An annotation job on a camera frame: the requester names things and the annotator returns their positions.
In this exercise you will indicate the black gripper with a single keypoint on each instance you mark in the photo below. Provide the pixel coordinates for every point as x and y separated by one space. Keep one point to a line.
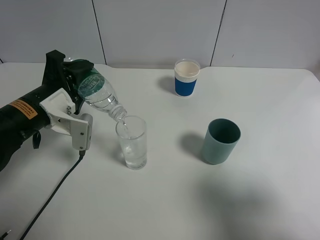
59 74

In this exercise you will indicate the clear plastic water bottle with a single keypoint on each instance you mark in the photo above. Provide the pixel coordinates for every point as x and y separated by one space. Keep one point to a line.
97 92

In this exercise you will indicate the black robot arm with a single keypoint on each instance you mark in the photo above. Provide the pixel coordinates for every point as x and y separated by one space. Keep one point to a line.
20 120

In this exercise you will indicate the blue and white cup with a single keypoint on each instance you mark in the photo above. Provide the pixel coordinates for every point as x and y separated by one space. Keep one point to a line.
186 73

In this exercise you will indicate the teal green cup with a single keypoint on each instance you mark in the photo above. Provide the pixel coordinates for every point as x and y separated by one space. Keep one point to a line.
220 139

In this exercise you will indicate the tall clear drinking glass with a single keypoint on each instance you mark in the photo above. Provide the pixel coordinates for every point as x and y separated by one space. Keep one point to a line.
132 135

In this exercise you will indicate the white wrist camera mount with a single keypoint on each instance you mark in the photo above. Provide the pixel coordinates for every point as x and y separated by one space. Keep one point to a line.
59 107

